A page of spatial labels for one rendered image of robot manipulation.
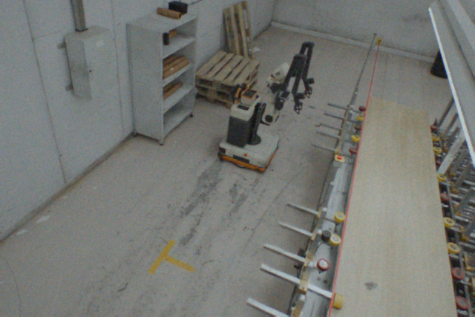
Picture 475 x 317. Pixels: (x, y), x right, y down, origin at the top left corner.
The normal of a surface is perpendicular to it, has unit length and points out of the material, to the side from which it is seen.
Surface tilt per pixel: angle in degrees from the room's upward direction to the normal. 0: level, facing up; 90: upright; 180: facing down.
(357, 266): 0
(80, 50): 90
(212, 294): 0
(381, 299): 0
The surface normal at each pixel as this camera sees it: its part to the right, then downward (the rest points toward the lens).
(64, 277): 0.11, -0.82
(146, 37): -0.37, 0.49
